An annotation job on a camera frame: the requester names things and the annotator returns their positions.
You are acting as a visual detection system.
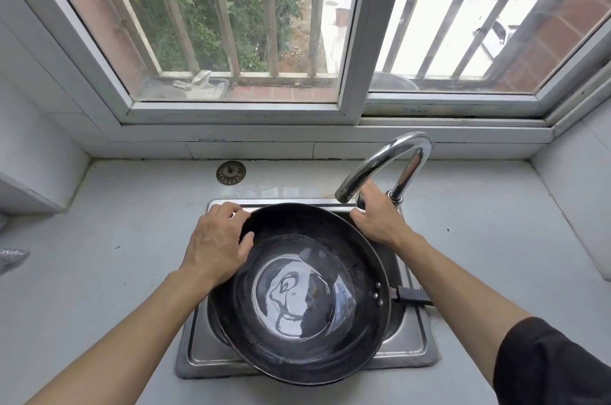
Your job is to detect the person's left hand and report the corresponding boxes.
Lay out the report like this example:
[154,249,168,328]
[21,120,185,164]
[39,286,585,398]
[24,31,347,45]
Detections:
[179,202,256,290]

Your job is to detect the person's right hand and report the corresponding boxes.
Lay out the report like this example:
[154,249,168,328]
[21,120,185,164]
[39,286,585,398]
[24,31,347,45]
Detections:
[350,180,426,256]

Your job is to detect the chrome faucet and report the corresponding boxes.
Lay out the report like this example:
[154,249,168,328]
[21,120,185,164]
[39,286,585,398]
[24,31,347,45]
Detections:
[334,131,433,220]

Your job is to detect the black wok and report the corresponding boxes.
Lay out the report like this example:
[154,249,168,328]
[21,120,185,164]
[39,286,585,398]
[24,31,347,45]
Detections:
[207,202,435,386]

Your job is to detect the person's right forearm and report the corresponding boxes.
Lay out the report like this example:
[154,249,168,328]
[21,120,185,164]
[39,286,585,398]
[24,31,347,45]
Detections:
[394,233,531,386]

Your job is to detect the person's left forearm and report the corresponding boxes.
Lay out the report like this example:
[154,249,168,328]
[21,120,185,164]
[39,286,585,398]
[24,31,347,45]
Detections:
[26,268,218,405]

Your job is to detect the metal sink strainer plug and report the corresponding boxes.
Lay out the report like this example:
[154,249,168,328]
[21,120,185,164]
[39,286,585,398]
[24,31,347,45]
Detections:
[216,160,247,186]

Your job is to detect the white crumpled cloth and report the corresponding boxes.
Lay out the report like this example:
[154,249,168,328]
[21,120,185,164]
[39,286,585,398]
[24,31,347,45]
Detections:
[173,69,231,100]

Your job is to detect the metal basin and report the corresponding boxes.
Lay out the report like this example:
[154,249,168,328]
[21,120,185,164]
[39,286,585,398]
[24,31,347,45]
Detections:
[370,72,421,93]

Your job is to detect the stainless steel sink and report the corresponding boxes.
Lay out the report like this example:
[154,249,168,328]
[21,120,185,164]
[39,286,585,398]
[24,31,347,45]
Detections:
[174,199,440,380]

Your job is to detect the green shrubs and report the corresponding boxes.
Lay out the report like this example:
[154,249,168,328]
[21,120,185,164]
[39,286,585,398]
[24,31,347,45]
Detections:
[104,0,302,73]

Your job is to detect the metal window grille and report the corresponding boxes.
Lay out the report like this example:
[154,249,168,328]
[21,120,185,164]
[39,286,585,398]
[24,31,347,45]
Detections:
[141,0,530,81]

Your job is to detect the white car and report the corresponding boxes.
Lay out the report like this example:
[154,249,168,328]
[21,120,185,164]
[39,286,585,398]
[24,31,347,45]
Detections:
[474,19,522,61]

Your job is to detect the black sleeve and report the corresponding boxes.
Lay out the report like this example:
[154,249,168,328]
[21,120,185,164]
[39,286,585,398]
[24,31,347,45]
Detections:
[492,316,611,405]

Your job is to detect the white window frame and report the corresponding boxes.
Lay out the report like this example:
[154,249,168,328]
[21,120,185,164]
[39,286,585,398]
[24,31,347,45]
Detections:
[0,0,611,144]

